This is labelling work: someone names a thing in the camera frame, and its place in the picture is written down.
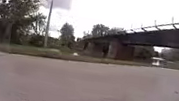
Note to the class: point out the row of trees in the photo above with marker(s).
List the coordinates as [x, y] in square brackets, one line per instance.
[96, 34]

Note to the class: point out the grey asphalt road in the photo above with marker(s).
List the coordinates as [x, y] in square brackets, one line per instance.
[92, 87]

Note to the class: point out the tall grey pole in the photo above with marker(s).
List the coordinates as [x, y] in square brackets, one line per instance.
[48, 24]

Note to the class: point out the grass verge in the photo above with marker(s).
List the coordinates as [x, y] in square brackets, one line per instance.
[37, 51]

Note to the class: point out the dark overpass bridge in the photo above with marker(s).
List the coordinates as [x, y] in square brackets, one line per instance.
[166, 38]

